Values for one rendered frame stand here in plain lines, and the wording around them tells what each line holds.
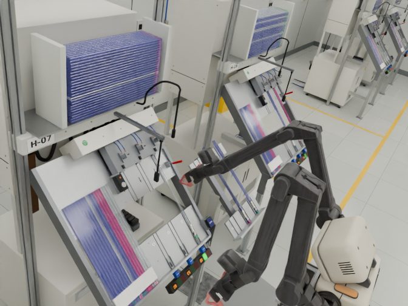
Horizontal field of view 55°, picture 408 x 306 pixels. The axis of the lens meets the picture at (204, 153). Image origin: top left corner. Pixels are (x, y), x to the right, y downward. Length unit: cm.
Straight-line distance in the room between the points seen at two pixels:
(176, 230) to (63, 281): 58
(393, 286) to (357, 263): 214
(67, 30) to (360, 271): 138
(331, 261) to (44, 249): 141
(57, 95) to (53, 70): 9
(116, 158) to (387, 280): 243
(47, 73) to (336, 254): 117
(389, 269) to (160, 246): 220
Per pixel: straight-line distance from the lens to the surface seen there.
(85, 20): 176
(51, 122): 162
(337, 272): 138
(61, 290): 199
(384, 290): 340
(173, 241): 197
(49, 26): 165
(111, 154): 178
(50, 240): 220
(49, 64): 151
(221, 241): 316
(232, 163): 168
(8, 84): 148
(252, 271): 131
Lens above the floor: 219
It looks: 32 degrees down
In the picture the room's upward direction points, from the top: 12 degrees clockwise
